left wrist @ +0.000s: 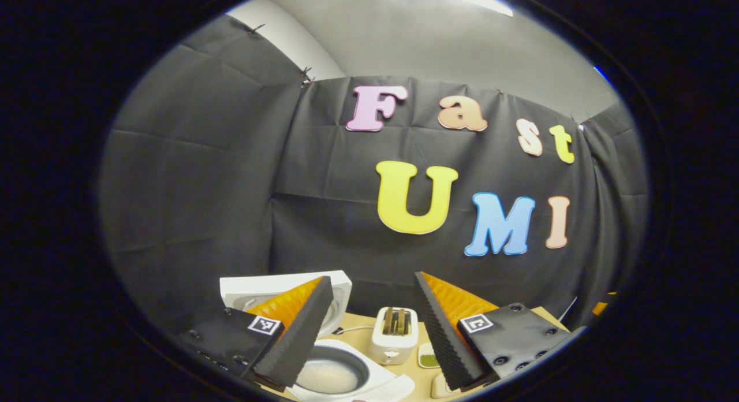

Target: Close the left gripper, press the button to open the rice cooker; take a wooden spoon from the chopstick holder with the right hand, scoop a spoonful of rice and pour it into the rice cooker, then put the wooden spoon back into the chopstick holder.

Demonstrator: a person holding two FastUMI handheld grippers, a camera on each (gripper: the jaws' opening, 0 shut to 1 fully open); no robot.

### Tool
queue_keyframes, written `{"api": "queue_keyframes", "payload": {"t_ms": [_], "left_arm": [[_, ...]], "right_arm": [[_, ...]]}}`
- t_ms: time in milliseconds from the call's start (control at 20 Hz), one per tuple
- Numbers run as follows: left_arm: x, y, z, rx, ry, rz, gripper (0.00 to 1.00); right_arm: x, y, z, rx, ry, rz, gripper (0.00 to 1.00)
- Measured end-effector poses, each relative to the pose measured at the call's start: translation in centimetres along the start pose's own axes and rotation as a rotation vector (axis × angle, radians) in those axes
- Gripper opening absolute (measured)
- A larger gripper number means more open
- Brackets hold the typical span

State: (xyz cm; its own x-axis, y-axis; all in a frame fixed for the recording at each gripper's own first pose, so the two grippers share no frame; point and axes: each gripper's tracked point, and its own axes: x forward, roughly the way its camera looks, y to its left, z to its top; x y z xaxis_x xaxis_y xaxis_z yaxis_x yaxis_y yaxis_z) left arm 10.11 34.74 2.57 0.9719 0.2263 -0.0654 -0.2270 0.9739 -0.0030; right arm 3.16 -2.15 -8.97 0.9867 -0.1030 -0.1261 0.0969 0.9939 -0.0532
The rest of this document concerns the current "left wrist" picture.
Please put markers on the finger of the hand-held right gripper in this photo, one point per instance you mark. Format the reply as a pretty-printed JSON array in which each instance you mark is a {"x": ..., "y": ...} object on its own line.
[{"x": 603, "y": 305}]

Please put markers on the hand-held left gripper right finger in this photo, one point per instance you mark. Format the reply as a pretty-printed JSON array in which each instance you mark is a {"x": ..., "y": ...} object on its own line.
[{"x": 444, "y": 338}]

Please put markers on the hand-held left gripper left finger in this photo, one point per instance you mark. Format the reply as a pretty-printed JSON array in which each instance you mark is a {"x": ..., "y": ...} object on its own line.
[{"x": 294, "y": 344}]

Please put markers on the white rice cooker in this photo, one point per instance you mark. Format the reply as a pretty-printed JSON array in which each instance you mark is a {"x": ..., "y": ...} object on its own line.
[{"x": 384, "y": 384}]

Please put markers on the white divided grain dish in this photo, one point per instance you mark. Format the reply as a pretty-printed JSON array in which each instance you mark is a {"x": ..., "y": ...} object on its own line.
[{"x": 428, "y": 358}]

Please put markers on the brown bread slice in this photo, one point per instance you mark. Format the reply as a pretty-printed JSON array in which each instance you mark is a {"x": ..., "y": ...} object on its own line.
[{"x": 397, "y": 321}]

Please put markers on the white toaster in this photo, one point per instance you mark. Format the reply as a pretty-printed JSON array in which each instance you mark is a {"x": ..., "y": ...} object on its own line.
[{"x": 392, "y": 350}]

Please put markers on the black backdrop cloth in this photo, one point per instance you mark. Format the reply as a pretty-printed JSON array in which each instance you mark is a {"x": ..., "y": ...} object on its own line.
[{"x": 231, "y": 177}]

